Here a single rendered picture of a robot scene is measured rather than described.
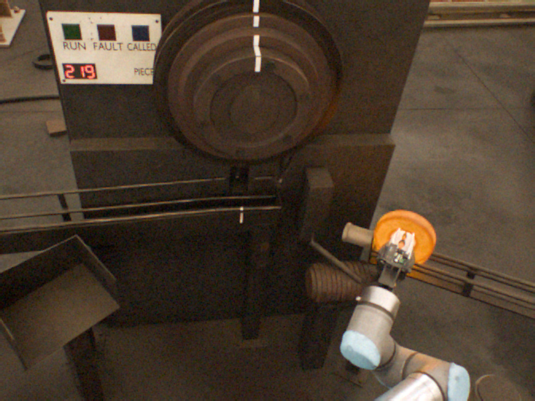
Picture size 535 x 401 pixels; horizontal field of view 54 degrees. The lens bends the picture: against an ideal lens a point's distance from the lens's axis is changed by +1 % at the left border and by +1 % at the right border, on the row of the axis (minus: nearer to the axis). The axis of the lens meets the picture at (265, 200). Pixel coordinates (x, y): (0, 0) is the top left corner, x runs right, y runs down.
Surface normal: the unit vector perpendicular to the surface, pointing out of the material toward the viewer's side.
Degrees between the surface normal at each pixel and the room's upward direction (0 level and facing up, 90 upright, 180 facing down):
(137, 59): 90
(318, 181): 0
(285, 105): 90
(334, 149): 90
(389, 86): 90
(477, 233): 0
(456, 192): 0
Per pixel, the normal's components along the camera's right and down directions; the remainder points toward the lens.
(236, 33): -0.11, -0.32
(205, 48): -0.46, -0.17
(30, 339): 0.02, -0.70
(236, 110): 0.14, 0.68
